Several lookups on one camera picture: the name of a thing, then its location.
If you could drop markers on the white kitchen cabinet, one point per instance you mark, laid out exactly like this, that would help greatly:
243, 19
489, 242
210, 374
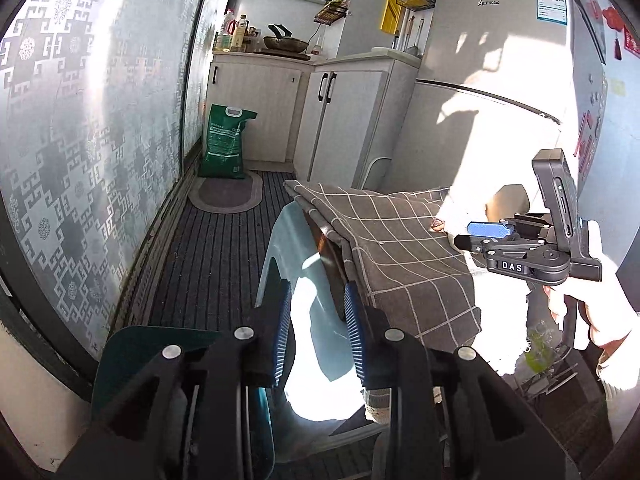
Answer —
345, 125
260, 105

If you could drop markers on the dark seasoning jars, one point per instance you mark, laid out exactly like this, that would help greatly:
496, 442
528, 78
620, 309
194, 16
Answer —
256, 39

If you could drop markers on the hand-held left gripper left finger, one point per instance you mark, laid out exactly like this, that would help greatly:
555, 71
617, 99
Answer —
281, 330

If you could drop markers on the patterned frosted glass door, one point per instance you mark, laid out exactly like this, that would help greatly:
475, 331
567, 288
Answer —
75, 135
210, 35

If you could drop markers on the yellow oil bottle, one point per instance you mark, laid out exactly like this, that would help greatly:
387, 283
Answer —
240, 35

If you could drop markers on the dark ribbed floor mat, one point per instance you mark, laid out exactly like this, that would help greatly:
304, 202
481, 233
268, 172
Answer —
215, 270

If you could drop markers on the green rice bag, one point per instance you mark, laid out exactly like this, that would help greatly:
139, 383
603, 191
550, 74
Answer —
225, 145

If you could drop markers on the grey checked tablecloth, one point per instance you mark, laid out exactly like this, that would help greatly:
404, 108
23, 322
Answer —
400, 260

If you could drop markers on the green potted plant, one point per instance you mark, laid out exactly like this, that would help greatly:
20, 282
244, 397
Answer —
540, 355

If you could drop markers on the red capped bottle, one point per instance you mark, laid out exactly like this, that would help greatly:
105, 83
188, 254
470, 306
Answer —
228, 32

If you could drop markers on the red paper decoration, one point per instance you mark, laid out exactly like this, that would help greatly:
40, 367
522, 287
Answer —
586, 145

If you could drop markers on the wall spice rack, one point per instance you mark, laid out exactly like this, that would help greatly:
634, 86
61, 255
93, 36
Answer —
331, 12

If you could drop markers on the yellow hanging board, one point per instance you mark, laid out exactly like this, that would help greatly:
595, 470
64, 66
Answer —
390, 10

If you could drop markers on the oval grey floor mat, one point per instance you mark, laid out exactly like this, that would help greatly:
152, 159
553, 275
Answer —
225, 195

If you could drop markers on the person's right hand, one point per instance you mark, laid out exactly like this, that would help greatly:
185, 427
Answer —
610, 310

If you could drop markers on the small pink object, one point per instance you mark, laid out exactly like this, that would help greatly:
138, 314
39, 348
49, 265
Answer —
440, 223

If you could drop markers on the black frying pan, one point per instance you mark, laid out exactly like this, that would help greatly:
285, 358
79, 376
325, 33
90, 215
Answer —
285, 43

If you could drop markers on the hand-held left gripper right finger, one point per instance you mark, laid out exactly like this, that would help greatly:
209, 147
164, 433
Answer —
356, 330

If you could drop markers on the red hanging ornament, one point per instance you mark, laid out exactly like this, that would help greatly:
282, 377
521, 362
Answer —
612, 20

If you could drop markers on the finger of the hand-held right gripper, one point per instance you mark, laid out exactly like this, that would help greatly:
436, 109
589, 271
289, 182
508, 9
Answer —
492, 228
472, 242

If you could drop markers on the white refrigerator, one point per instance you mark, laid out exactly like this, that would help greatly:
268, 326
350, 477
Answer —
480, 40

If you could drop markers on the blue label sticker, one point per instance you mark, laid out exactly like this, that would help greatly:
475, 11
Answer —
552, 2

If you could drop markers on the person's right forearm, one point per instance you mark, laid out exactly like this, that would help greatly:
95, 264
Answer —
622, 390

